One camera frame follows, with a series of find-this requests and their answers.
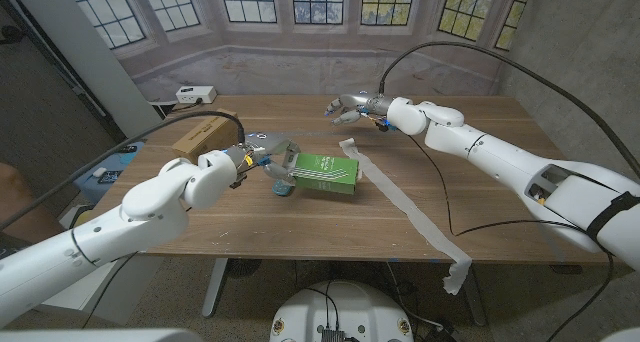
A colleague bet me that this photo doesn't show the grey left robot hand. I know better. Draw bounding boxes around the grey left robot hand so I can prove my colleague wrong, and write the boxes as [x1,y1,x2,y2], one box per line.
[244,131,302,183]

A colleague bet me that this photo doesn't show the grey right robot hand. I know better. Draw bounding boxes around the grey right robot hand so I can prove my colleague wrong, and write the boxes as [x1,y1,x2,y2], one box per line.
[323,92,391,128]

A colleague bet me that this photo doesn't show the green white package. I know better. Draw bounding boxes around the green white package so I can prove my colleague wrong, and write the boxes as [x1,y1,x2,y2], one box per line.
[288,151,362,196]

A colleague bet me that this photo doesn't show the white bandage strip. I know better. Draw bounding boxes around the white bandage strip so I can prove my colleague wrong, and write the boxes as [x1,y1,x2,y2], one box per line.
[338,137,474,296]

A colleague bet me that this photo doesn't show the teal TV remote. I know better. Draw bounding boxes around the teal TV remote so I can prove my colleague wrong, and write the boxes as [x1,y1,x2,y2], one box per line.
[271,179,297,197]

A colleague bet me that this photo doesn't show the cardboard packing box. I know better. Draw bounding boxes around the cardboard packing box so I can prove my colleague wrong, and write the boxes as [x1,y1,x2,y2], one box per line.
[171,107,241,164]

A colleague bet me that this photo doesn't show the printed window backdrop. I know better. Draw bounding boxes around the printed window backdrop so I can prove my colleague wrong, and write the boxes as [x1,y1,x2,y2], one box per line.
[59,0,536,103]

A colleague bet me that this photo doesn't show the white power strip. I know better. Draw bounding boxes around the white power strip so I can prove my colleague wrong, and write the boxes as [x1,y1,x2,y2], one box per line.
[175,85,219,105]

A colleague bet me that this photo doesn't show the blue stool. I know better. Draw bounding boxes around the blue stool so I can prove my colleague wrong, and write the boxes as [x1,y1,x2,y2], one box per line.
[73,140,146,203]

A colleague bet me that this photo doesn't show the white table leg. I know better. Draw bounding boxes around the white table leg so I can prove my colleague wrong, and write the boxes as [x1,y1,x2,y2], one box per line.
[201,258,229,318]

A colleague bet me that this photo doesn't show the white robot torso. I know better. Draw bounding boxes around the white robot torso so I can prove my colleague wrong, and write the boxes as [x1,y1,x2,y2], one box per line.
[269,280,415,342]

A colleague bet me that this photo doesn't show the white floor board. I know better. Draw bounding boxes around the white floor board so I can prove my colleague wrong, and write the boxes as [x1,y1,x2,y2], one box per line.
[42,255,166,326]

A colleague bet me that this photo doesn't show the grey table leg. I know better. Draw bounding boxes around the grey table leg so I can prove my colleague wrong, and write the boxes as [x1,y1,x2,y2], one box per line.
[457,264,489,327]

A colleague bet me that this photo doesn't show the dark perforated panel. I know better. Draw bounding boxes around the dark perforated panel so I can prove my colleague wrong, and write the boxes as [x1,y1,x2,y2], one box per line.
[0,0,126,183]

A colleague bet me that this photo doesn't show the person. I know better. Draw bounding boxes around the person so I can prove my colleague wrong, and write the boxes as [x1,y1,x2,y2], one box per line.
[0,161,30,233]

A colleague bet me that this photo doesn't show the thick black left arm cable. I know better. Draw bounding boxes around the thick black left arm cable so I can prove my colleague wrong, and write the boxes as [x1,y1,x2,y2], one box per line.
[0,110,246,232]

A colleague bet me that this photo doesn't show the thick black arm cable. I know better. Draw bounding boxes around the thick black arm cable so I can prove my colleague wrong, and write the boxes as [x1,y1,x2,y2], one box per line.
[378,40,640,179]
[0,110,246,232]

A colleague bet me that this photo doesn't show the black power cord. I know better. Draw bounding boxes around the black power cord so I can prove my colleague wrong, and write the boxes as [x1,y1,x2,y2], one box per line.
[164,97,205,117]

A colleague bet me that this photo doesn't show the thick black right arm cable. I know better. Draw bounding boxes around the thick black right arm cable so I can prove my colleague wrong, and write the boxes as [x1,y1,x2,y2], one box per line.
[378,40,640,179]

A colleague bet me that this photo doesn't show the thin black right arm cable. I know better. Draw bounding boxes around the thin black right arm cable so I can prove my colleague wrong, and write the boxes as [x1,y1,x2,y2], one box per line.
[407,134,615,342]

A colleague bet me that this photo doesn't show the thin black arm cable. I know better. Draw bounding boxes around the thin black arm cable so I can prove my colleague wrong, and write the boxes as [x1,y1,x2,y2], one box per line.
[407,134,615,342]
[81,251,140,329]

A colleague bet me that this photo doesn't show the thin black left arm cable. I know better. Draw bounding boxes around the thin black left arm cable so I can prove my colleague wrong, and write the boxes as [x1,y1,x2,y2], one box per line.
[81,251,140,329]

